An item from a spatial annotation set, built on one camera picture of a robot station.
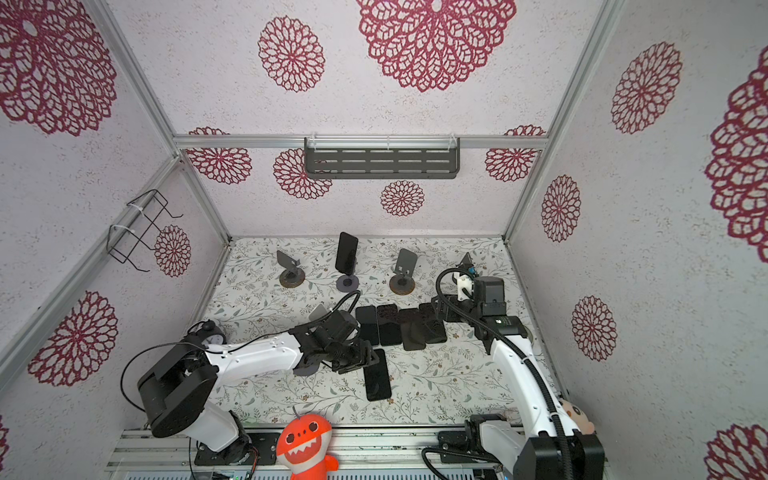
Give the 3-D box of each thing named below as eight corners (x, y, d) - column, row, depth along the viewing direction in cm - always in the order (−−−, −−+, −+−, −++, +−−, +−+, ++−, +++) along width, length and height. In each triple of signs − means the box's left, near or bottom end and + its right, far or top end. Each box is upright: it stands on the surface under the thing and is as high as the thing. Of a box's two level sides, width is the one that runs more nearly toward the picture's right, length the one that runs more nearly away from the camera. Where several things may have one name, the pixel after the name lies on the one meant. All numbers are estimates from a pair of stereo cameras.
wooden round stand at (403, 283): (391, 293, 107) (392, 269, 96) (399, 272, 112) (400, 248, 102) (410, 298, 105) (413, 274, 95) (417, 277, 111) (421, 252, 101)
